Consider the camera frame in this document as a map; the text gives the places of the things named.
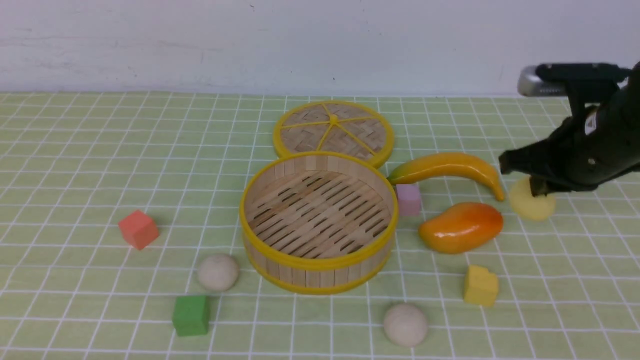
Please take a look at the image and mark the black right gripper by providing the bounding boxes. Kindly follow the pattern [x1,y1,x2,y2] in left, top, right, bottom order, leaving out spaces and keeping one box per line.
[498,64,639,198]

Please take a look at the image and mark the yellow bun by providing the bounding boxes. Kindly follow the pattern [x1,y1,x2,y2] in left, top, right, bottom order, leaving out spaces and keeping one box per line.
[508,177,557,221]

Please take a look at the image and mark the white bun front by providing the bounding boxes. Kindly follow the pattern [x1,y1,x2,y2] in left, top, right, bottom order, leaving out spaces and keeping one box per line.
[382,302,429,347]

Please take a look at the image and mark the white bun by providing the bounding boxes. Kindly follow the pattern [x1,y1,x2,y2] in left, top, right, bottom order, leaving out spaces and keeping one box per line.
[382,302,429,347]
[196,253,240,292]

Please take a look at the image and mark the bamboo steamer lid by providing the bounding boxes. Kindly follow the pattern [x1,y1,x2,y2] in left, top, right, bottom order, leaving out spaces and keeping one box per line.
[272,100,395,168]

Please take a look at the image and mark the bamboo steamer tray yellow rims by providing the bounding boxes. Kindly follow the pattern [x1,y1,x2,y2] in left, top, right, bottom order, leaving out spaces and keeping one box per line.
[238,152,399,296]

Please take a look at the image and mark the orange toy mango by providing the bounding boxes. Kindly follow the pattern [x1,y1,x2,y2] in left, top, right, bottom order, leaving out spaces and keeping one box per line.
[417,202,504,255]

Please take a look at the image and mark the yellow toy banana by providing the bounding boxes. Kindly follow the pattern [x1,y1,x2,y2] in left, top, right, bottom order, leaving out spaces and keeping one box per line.
[387,152,506,202]

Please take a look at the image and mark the yellow foam block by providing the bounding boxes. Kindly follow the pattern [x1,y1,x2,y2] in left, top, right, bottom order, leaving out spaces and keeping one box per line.
[462,264,499,307]

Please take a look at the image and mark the pink foam cube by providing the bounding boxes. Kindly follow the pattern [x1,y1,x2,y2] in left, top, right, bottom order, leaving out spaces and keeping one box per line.
[395,183,422,217]

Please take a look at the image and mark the green foam cube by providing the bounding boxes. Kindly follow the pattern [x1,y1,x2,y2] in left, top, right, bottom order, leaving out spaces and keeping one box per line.
[171,295,211,337]

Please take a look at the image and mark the green checkered tablecloth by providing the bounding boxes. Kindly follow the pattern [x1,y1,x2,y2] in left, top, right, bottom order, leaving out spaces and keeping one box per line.
[0,92,640,360]

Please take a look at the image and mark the red foam cube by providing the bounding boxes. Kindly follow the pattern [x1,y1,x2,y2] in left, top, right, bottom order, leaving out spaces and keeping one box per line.
[118,209,160,251]

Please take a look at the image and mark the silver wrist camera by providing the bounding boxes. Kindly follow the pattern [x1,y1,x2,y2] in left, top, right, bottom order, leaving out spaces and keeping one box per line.
[517,63,632,116]

